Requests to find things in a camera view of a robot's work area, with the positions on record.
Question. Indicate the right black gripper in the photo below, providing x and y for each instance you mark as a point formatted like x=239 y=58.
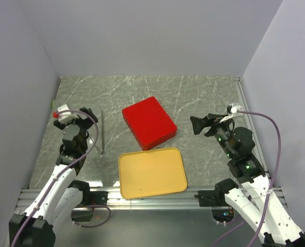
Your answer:
x=198 y=123

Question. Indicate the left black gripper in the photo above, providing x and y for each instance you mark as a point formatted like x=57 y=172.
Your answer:
x=87 y=122

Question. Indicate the metal tongs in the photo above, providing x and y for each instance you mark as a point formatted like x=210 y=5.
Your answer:
x=99 y=142

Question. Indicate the red box lid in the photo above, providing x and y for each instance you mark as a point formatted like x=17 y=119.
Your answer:
x=147 y=107

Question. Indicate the yellow tray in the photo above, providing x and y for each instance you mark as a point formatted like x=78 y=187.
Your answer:
x=151 y=173

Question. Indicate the red cookie box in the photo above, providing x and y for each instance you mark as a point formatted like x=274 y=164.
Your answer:
x=150 y=131

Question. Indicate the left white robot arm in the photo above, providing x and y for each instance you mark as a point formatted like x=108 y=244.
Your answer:
x=41 y=220

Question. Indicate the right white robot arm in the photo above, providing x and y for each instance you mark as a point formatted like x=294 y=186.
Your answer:
x=250 y=193

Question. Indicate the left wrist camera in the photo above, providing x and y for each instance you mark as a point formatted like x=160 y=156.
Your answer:
x=64 y=115

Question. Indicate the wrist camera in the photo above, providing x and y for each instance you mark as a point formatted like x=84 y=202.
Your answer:
x=233 y=111
x=64 y=115

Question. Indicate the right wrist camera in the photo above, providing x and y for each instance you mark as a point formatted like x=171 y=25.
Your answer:
x=233 y=111

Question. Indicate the aluminium rail right side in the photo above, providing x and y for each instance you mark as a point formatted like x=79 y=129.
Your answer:
x=248 y=118

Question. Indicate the aluminium rail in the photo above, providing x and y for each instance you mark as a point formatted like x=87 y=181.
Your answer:
x=173 y=201
x=248 y=118

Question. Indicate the aluminium rail front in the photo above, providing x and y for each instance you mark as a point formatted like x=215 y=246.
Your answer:
x=173 y=201

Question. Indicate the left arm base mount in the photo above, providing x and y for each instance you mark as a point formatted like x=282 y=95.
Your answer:
x=93 y=201

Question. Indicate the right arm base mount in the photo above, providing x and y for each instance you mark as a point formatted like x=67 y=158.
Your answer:
x=222 y=213

